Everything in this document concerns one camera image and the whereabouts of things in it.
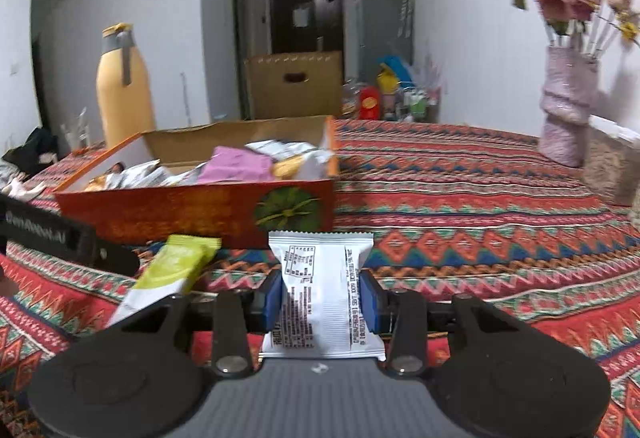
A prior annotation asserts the red cardboard box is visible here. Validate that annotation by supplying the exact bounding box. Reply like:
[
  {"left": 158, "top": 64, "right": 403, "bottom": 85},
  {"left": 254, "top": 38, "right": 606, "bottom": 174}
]
[{"left": 52, "top": 115, "right": 341, "bottom": 249}]

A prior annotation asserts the black bag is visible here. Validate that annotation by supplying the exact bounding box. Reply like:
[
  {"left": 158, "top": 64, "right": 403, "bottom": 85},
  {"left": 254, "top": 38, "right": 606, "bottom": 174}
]
[{"left": 5, "top": 128, "right": 59, "bottom": 169}]

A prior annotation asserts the white cookie snack packet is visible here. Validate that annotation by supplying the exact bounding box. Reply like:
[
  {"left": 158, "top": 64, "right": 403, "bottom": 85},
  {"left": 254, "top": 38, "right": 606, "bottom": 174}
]
[{"left": 119, "top": 161, "right": 174, "bottom": 189}]

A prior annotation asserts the grey refrigerator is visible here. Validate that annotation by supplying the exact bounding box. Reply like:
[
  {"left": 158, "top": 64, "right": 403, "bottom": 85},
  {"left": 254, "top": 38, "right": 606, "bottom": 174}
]
[{"left": 360, "top": 0, "right": 414, "bottom": 68}]

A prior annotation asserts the pink flower vase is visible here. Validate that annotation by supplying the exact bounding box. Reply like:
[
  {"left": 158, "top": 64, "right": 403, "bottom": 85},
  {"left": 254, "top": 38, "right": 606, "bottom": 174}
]
[{"left": 537, "top": 45, "right": 601, "bottom": 169}]

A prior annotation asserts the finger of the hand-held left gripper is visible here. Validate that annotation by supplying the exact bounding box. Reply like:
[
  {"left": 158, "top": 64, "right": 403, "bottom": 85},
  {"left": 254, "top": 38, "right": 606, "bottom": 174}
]
[{"left": 94, "top": 241, "right": 142, "bottom": 277}]

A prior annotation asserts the wire rack with bottles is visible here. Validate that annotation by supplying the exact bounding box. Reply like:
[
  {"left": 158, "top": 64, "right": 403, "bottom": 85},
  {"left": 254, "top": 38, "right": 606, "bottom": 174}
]
[{"left": 397, "top": 85, "right": 441, "bottom": 121}]

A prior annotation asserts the green white snack packet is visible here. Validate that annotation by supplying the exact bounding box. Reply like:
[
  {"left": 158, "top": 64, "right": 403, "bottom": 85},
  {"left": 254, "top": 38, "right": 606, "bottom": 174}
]
[{"left": 107, "top": 234, "right": 223, "bottom": 327}]

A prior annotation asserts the blue plastic item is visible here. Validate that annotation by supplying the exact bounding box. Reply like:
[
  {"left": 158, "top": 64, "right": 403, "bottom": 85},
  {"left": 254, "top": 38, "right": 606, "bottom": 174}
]
[{"left": 380, "top": 62, "right": 414, "bottom": 84}]

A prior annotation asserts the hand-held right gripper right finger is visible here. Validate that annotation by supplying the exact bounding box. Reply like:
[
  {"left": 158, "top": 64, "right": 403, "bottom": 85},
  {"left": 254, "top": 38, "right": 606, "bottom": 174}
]
[{"left": 360, "top": 269, "right": 512, "bottom": 380}]

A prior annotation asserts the white printed snack packet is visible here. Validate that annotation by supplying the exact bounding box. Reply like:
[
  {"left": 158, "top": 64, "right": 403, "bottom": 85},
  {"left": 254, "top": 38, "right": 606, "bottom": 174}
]
[{"left": 260, "top": 230, "right": 389, "bottom": 362}]

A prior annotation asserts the brown white cookie packet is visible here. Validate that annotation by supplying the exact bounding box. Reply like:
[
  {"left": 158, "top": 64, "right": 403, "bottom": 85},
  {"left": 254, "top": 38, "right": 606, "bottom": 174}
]
[{"left": 272, "top": 152, "right": 337, "bottom": 181}]

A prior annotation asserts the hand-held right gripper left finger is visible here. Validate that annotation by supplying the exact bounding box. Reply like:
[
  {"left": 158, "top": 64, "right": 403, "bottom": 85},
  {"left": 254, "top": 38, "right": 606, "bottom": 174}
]
[{"left": 112, "top": 269, "right": 285, "bottom": 378}]

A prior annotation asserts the dark door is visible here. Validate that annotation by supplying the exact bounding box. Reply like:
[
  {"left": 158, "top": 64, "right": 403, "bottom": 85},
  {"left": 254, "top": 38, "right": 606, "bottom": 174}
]
[{"left": 269, "top": 0, "right": 345, "bottom": 54}]

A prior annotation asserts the patterned red tablecloth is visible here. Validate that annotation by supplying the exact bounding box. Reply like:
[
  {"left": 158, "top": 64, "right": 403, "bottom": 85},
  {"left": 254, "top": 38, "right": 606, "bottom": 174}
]
[{"left": 0, "top": 118, "right": 640, "bottom": 438}]

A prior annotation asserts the glass cup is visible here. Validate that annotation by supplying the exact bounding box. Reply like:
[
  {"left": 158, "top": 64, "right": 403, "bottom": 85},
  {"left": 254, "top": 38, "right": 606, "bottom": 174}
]
[{"left": 61, "top": 110, "right": 91, "bottom": 154}]

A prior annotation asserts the red container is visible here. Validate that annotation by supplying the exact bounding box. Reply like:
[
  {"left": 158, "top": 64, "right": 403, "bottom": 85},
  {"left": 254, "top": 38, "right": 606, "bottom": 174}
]
[{"left": 357, "top": 86, "right": 382, "bottom": 121}]

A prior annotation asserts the yellow thermos jug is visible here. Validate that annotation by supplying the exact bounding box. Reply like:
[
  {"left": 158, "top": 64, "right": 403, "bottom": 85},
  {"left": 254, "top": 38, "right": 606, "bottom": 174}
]
[{"left": 96, "top": 22, "right": 156, "bottom": 150}]

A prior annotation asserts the brown cardboard box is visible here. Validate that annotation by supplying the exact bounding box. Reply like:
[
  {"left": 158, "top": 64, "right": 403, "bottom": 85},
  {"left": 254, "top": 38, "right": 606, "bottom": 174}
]
[{"left": 244, "top": 50, "right": 345, "bottom": 121}]

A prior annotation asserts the pink snack packet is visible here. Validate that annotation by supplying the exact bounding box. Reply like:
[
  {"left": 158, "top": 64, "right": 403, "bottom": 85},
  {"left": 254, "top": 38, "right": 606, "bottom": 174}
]
[{"left": 197, "top": 147, "right": 274, "bottom": 187}]

